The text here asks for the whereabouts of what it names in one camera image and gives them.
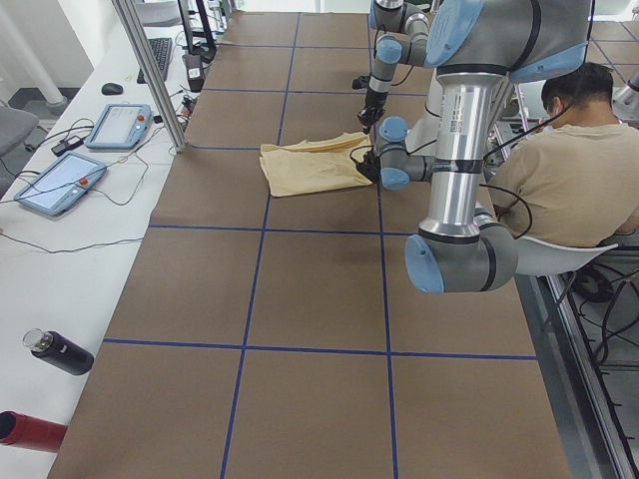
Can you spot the near blue teach pendant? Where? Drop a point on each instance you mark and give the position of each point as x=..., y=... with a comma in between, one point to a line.
x=62, y=185

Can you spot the red bottle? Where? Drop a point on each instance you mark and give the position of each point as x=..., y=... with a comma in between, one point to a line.
x=23, y=431

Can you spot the cream long-sleeve graphic shirt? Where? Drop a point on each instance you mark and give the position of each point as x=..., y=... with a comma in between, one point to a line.
x=314, y=167

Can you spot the far blue teach pendant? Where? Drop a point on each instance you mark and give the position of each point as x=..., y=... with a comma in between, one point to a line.
x=120, y=127

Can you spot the black keyboard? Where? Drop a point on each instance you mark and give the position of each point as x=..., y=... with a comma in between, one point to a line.
x=162, y=50

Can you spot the white plastic chair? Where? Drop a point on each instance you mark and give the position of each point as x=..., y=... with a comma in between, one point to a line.
x=540, y=258

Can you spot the blue teach pendant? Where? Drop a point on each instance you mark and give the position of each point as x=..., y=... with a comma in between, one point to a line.
x=62, y=185
x=120, y=127

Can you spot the aluminium frame post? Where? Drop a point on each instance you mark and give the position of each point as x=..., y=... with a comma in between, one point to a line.
x=134, y=29

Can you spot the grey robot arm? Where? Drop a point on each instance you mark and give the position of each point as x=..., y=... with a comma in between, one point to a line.
x=404, y=31
x=473, y=47

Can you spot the seated person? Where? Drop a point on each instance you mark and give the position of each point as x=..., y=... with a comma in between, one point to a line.
x=576, y=183

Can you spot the black computer mouse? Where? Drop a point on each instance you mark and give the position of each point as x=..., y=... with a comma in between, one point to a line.
x=112, y=89

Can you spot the black water bottle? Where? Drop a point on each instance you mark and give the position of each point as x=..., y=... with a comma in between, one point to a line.
x=59, y=351

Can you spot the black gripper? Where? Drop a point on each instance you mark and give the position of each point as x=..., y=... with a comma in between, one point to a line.
x=371, y=102
x=364, y=168

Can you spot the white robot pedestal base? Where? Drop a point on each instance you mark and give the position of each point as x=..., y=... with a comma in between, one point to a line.
x=422, y=136

